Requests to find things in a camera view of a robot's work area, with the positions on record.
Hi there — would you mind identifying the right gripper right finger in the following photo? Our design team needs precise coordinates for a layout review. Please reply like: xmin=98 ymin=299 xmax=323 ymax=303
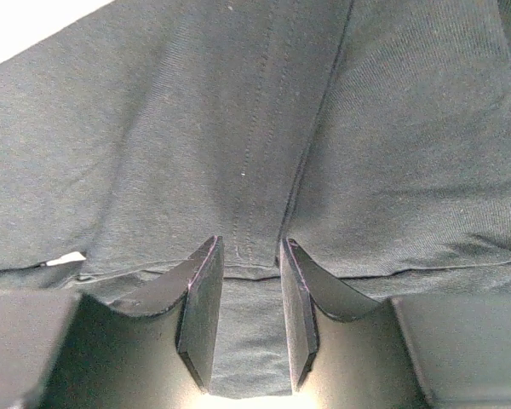
xmin=279 ymin=239 xmax=511 ymax=408

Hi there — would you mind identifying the black t shirt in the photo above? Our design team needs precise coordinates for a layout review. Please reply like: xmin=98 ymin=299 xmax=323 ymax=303
xmin=0 ymin=1 xmax=511 ymax=398

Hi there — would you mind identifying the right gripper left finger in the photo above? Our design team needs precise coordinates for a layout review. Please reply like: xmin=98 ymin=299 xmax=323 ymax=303
xmin=0 ymin=236 xmax=224 ymax=408

